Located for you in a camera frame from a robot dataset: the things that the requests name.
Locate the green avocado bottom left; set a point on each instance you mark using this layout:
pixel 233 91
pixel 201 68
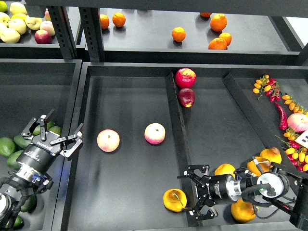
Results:
pixel 18 223

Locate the pink apple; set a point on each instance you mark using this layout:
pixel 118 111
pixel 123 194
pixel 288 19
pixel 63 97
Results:
pixel 155 133
pixel 108 140

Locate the pale yellow apple middle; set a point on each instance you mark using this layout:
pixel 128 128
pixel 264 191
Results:
pixel 19 25

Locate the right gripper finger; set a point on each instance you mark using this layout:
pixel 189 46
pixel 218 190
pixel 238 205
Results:
pixel 196 210
pixel 199 174

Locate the black centre bin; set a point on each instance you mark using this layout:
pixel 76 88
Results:
pixel 123 190

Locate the yellow lemon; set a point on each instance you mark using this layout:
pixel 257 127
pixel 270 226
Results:
pixel 21 16

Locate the pink apple centre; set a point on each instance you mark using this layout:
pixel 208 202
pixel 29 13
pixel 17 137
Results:
pixel 155 133

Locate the white label card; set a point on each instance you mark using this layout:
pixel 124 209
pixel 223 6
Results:
pixel 303 139

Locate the pale yellow apple stem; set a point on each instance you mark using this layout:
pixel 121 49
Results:
pixel 33 22

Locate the red chili pepper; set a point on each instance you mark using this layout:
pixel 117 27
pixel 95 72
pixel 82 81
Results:
pixel 283 117

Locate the black shelf upright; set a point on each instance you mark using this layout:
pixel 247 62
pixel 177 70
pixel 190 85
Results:
pixel 91 25
pixel 63 32

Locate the black shelf upright left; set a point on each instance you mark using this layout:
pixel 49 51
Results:
pixel 63 32

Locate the green avocado middle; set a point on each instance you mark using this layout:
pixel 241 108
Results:
pixel 21 141

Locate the pale yellow apple left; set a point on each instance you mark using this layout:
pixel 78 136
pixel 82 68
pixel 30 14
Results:
pixel 4 20

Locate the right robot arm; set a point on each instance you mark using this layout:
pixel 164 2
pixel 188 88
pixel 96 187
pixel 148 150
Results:
pixel 281 187

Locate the red apple on shelf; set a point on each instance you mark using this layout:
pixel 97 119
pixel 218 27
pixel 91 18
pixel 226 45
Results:
pixel 43 37

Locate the pink apple right bin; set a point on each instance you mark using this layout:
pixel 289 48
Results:
pixel 298 122

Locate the bright red apple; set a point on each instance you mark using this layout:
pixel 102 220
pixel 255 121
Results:
pixel 185 78

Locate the black bin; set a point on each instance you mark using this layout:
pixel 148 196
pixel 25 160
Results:
pixel 123 190
pixel 31 88

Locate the dark red apple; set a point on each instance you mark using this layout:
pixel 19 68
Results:
pixel 186 97

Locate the pale yellow apple front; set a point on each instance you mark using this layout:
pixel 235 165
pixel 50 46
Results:
pixel 9 35

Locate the green avocado lower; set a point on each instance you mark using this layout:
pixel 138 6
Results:
pixel 11 161

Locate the black shelf upright right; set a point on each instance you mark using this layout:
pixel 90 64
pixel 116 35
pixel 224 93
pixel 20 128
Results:
pixel 91 25

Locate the black left bin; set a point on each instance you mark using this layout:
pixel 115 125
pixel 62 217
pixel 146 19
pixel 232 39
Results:
pixel 31 88

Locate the cherry tomato bunch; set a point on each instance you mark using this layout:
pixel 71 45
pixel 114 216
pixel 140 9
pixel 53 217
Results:
pixel 269 87
pixel 297 153

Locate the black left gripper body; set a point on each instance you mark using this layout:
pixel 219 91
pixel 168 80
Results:
pixel 39 154

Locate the yellow pear with stem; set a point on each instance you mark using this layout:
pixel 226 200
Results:
pixel 263 162

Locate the pink apple left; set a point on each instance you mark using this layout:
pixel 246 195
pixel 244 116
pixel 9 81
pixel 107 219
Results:
pixel 108 140

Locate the yellow pear bottom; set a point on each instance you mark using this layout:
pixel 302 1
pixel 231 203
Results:
pixel 243 212

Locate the green avocado far left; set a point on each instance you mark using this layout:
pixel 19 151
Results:
pixel 7 146

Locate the cherry tomato bunch lower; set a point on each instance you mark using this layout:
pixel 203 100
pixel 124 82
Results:
pixel 297 153

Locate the cherry tomato bunch upper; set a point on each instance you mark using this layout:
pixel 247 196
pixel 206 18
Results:
pixel 269 87

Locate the pale peach on shelf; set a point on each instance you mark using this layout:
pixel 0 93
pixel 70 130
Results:
pixel 47 26

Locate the dark green avocado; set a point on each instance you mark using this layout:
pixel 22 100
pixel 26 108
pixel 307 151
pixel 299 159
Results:
pixel 30 204

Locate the green avocado right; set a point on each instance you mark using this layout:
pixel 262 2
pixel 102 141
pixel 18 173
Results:
pixel 56 129

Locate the green avocado top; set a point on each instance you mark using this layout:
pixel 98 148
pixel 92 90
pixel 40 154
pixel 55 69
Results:
pixel 48 126

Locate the pink peach behind upright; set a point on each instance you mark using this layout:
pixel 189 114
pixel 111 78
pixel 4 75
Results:
pixel 47 15

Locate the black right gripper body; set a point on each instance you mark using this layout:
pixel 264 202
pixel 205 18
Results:
pixel 215 190

